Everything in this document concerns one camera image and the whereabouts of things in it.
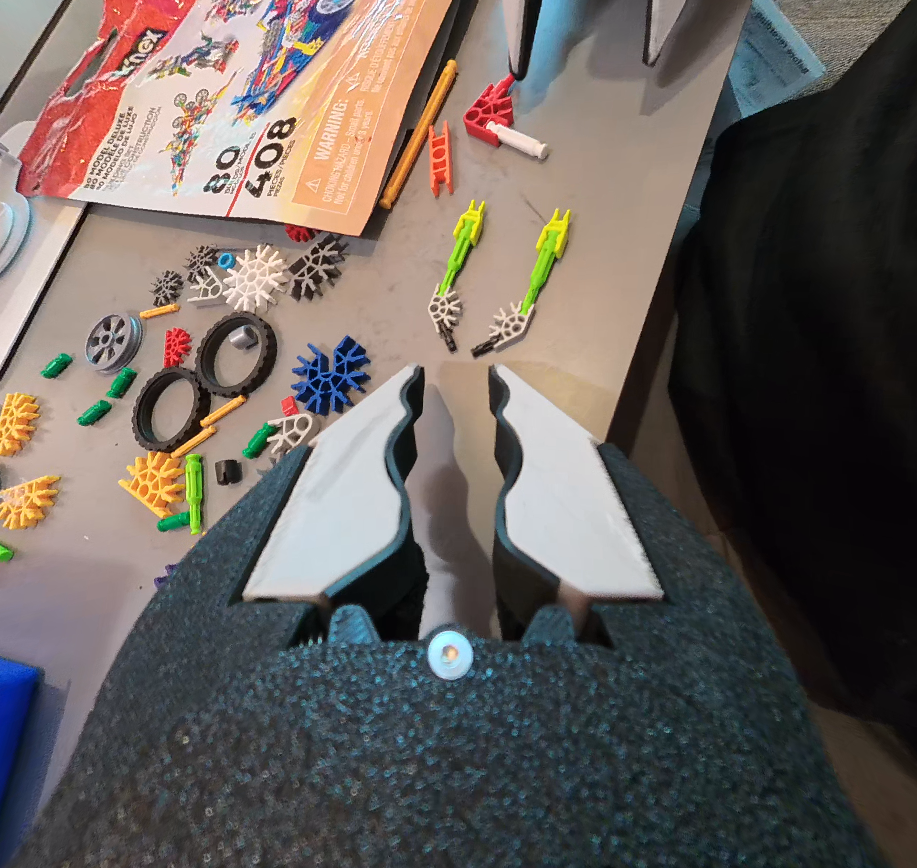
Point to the grey wheel hub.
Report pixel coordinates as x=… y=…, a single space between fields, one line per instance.
x=107 y=341

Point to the printed paper sheet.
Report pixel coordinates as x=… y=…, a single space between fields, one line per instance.
x=774 y=44

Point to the red half connector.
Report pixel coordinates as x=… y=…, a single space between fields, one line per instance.
x=175 y=345

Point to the grey spacer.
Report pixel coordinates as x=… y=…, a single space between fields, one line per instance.
x=243 y=336

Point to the large black connector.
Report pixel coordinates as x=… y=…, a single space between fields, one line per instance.
x=315 y=270

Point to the blue connector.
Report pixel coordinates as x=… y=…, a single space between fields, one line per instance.
x=329 y=381

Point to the yellow half connector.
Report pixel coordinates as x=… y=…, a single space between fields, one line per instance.
x=147 y=485
x=28 y=502
x=16 y=424

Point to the light grey fan connector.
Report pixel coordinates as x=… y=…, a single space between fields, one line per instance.
x=306 y=425
x=204 y=293

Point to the black clip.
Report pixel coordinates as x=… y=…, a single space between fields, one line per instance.
x=228 y=472

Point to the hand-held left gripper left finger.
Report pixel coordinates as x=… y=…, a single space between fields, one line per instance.
x=337 y=510

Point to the small red clip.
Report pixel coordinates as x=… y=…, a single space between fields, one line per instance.
x=289 y=407

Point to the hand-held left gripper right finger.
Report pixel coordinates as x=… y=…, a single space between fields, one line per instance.
x=573 y=517

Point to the dark grey connector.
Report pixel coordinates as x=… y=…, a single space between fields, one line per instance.
x=269 y=468

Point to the short green rod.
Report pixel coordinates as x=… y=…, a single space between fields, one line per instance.
x=56 y=366
x=172 y=522
x=122 y=383
x=256 y=442
x=93 y=414

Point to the orange ladder piece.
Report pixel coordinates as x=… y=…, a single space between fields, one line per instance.
x=440 y=158

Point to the purple clip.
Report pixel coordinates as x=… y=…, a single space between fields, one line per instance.
x=163 y=574

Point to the black tyre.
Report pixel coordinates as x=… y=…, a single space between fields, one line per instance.
x=204 y=359
x=143 y=416

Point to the small dark snowflake connector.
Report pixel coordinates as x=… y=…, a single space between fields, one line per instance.
x=200 y=260
x=167 y=287

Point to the short yellow rod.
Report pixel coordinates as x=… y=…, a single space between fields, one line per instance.
x=193 y=441
x=223 y=411
x=159 y=311

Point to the long yellow rod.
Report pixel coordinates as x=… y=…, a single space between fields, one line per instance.
x=419 y=133

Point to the small red snowflake connector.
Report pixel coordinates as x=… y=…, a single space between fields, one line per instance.
x=301 y=232

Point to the red connector with white rod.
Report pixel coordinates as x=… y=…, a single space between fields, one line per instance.
x=481 y=117

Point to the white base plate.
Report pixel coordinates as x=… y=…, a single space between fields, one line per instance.
x=43 y=252

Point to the white snowflake connector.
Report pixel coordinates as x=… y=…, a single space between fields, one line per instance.
x=256 y=278

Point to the blue plastic bin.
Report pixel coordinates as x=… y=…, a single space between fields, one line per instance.
x=14 y=725

